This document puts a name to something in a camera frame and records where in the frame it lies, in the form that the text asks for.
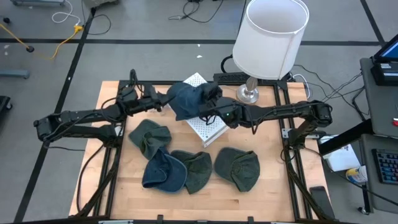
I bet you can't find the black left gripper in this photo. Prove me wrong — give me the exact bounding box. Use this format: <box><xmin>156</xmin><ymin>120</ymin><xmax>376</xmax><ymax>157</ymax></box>
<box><xmin>136</xmin><ymin>83</ymin><xmax>175</xmax><ymax>114</ymax></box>

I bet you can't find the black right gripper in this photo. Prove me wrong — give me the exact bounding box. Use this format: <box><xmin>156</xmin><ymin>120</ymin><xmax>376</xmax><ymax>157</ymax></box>
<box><xmin>198</xmin><ymin>82</ymin><xmax>249</xmax><ymax>129</ymax></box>

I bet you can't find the blue denim cap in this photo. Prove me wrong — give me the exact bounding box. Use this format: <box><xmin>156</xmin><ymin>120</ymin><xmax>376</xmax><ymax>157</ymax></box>
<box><xmin>166</xmin><ymin>81</ymin><xmax>216</xmax><ymax>122</ymax></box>
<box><xmin>141</xmin><ymin>147</ymin><xmax>188</xmax><ymax>194</ymax></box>

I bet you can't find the white perforated metal shelf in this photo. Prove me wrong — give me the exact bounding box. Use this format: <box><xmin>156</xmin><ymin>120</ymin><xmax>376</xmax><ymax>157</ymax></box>
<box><xmin>182</xmin><ymin>72</ymin><xmax>230</xmax><ymax>149</ymax></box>

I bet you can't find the black power strip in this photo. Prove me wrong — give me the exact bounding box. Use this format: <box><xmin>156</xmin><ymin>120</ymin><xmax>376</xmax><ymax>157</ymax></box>
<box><xmin>213</xmin><ymin>72</ymin><xmax>251</xmax><ymax>84</ymax></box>

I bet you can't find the white shade silver table lamp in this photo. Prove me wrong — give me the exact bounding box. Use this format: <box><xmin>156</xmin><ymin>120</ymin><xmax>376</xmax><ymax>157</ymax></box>
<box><xmin>232</xmin><ymin>0</ymin><xmax>310</xmax><ymax>105</ymax></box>

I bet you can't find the grey floor object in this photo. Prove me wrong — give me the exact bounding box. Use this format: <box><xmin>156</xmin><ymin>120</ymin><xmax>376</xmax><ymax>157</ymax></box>
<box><xmin>83</xmin><ymin>0</ymin><xmax>119</xmax><ymax>9</ymax></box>

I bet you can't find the black cart bar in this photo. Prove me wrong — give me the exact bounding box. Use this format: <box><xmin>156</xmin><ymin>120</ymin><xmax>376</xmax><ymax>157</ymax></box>
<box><xmin>317</xmin><ymin>119</ymin><xmax>374</xmax><ymax>156</ymax></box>

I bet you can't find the grey stand foot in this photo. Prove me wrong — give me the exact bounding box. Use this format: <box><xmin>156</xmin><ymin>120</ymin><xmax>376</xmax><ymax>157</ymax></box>
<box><xmin>0</xmin><ymin>68</ymin><xmax>31</xmax><ymax>80</ymax></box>

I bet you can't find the grey metal base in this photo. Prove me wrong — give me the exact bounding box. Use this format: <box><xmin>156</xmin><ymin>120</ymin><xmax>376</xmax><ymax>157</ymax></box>
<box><xmin>11</xmin><ymin>0</ymin><xmax>66</xmax><ymax>7</ymax></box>

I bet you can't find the white wipes canister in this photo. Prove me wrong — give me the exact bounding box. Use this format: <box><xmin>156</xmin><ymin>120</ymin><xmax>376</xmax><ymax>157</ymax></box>
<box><xmin>345</xmin><ymin>165</ymin><xmax>369</xmax><ymax>184</ymax></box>

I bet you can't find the grey work cart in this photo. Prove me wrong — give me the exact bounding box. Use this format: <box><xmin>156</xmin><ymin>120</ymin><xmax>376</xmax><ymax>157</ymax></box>
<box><xmin>358</xmin><ymin>57</ymin><xmax>398</xmax><ymax>215</ymax></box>

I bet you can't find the black electronic device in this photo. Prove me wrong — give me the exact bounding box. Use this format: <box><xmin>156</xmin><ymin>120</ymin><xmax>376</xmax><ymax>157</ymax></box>
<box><xmin>370</xmin><ymin>61</ymin><xmax>398</xmax><ymax>87</ymax></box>

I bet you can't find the laptop screen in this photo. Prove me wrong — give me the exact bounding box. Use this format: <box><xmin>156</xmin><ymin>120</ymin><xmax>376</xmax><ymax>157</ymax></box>
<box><xmin>373</xmin><ymin>33</ymin><xmax>398</xmax><ymax>63</ymax></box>

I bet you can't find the black keyboard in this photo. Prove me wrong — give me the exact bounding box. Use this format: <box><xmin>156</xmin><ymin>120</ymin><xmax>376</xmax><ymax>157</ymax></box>
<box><xmin>371</xmin><ymin>148</ymin><xmax>398</xmax><ymax>185</ymax></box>

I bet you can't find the black lamp cable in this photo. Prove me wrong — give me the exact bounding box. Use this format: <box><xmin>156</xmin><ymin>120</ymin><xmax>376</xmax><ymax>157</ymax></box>
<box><xmin>220</xmin><ymin>54</ymin><xmax>234</xmax><ymax>74</ymax></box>

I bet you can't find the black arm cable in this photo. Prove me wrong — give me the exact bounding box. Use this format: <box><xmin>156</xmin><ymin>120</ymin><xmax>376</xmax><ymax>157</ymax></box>
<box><xmin>128</xmin><ymin>68</ymin><xmax>140</xmax><ymax>93</ymax></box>

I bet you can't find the black aluminium table frame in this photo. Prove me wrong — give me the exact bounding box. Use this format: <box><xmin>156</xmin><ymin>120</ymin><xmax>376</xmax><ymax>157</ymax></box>
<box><xmin>68</xmin><ymin>79</ymin><xmax>338</xmax><ymax>224</ymax></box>

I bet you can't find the black floor cable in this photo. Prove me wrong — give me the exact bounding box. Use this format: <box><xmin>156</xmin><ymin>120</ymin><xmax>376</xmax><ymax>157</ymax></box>
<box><xmin>292</xmin><ymin>63</ymin><xmax>371</xmax><ymax>118</ymax></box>
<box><xmin>81</xmin><ymin>12</ymin><xmax>112</xmax><ymax>36</ymax></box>
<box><xmin>169</xmin><ymin>0</ymin><xmax>225</xmax><ymax>24</ymax></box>

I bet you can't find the white floor cable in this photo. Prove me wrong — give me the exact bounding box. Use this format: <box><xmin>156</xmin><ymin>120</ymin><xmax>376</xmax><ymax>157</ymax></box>
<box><xmin>51</xmin><ymin>0</ymin><xmax>82</xmax><ymax>26</ymax></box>
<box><xmin>292</xmin><ymin>73</ymin><xmax>312</xmax><ymax>100</ymax></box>

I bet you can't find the yellow extension cable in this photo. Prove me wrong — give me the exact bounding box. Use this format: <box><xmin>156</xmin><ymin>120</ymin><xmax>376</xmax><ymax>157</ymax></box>
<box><xmin>0</xmin><ymin>23</ymin><xmax>85</xmax><ymax>61</ymax></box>

